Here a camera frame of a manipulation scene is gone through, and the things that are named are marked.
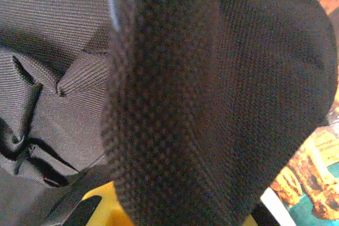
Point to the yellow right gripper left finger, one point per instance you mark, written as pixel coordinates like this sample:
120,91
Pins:
108,210

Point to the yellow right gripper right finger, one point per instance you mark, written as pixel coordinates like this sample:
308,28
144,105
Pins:
250,222

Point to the teal orange cave landscape book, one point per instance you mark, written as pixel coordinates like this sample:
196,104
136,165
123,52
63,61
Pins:
304,183

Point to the black backpack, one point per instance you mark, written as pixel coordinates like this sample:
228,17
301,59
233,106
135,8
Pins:
201,91

